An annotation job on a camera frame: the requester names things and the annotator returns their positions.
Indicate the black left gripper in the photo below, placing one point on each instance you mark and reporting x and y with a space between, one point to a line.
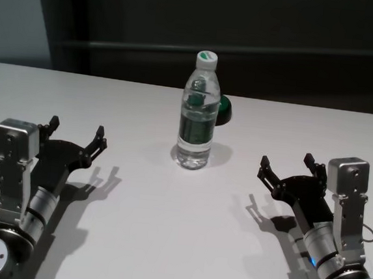
60 158

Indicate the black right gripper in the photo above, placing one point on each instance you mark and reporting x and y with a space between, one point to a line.
302 192

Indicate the green YES button black base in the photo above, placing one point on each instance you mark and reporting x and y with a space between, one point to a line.
225 112

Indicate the clear water bottle green label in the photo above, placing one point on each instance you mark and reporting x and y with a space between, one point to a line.
196 127

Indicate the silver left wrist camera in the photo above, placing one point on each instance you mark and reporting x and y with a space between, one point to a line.
16 139

